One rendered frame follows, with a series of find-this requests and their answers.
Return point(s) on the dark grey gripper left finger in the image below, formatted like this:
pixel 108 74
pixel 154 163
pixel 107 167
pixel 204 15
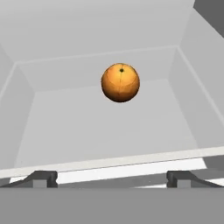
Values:
pixel 43 178

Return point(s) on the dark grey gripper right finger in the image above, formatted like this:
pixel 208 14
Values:
pixel 179 178

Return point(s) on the white fridge drawer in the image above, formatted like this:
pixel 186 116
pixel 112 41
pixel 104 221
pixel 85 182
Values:
pixel 110 128

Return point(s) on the orange fruit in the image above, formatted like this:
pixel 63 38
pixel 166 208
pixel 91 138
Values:
pixel 120 82

